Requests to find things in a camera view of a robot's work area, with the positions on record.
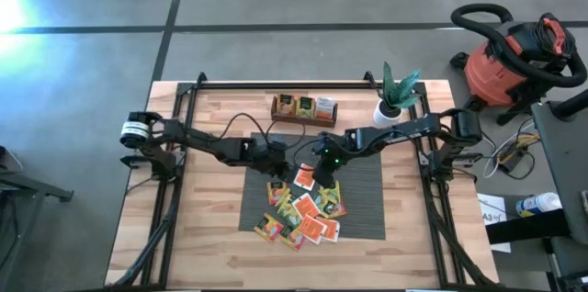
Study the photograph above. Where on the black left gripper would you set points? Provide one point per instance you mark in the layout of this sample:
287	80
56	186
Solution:
271	159

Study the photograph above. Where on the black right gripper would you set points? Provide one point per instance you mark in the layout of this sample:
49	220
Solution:
331	152

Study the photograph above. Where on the orange white paper tea packet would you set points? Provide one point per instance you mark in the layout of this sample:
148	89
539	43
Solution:
325	108
331	230
304	177
306	205
312	229

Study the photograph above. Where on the orange red foil tea packet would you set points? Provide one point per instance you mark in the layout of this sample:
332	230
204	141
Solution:
277	192
286	104
293	239
268	227

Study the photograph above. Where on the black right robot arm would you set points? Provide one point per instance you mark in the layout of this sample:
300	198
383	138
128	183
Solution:
399	133

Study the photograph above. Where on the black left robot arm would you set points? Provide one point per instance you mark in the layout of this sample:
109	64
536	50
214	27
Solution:
206	140

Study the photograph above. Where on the brown wooden tea organizer box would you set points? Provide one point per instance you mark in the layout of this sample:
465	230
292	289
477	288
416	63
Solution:
298	121

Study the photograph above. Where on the grey woven placemat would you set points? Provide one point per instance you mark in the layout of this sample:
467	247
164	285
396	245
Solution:
363	214

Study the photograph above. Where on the white round plant pot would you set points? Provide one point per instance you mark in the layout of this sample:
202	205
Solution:
383	120

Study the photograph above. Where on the green snake plant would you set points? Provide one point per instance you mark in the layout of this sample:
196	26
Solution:
395	92

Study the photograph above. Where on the white paper sheet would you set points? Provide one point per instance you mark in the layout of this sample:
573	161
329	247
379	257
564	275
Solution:
491	211

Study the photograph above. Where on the black power adapter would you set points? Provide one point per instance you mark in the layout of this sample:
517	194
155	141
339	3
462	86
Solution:
511	160

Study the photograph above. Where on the orange black shop vacuum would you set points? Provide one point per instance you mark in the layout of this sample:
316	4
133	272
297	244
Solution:
491	76

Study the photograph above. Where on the black metal beam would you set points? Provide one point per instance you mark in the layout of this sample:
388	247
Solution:
523	227

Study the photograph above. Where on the white blue spray can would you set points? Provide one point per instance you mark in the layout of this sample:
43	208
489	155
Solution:
539	204

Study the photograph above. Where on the dark grey equipment stand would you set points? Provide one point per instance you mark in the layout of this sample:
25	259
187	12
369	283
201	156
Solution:
565	154

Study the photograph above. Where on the black metal stand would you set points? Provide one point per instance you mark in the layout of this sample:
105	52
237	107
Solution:
27	186

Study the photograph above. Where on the black aluminium table frame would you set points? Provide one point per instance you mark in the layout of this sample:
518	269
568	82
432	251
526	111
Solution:
298	85

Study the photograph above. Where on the silver corner bracket plate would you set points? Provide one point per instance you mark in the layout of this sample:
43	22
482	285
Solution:
423	158

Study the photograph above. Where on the black side bracket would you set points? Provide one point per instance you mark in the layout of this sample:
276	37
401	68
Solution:
133	161

